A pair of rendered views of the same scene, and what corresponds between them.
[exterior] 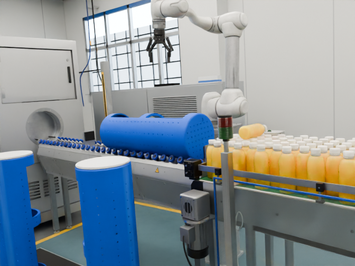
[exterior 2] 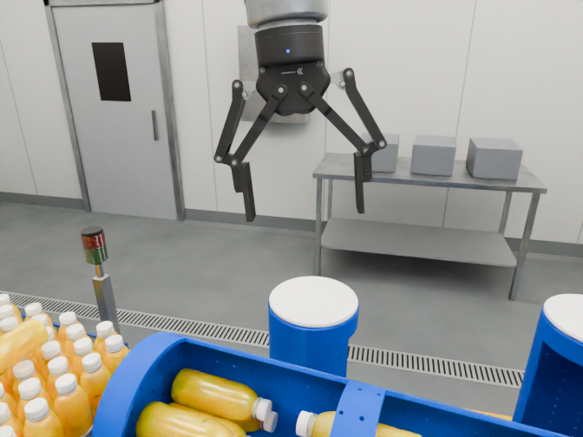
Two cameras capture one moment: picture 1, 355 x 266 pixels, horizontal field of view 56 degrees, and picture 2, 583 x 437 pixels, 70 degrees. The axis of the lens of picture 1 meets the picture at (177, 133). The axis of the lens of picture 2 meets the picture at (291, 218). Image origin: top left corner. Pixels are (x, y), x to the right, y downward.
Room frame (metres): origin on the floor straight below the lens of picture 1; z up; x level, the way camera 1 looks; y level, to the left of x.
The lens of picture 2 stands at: (2.69, -0.12, 1.76)
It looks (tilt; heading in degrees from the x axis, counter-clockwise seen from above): 22 degrees down; 156
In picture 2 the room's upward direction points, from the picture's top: straight up
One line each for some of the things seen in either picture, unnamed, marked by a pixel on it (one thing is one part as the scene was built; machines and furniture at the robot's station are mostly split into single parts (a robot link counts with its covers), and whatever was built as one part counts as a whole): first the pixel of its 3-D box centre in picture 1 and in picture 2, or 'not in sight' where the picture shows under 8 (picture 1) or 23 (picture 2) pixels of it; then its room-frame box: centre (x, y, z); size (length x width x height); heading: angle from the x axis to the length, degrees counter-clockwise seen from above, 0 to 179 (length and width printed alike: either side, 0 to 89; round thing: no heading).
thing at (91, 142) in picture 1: (89, 140); not in sight; (2.86, 0.77, 1.00); 0.10 x 0.04 x 0.15; 136
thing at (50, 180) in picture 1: (53, 203); not in sight; (3.30, 1.32, 0.31); 0.06 x 0.06 x 0.63; 46
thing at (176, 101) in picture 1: (162, 141); not in sight; (4.38, 0.20, 0.72); 2.15 x 0.54 x 1.45; 52
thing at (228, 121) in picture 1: (225, 122); (93, 238); (1.40, -0.20, 1.23); 0.06 x 0.06 x 0.04
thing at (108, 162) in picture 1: (103, 162); (313, 299); (1.70, 0.39, 1.03); 0.28 x 0.28 x 0.01
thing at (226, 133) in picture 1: (225, 132); (95, 251); (1.40, -0.20, 1.18); 0.06 x 0.06 x 0.05
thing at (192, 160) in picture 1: (193, 169); not in sight; (1.75, -0.07, 0.95); 0.10 x 0.07 x 0.10; 136
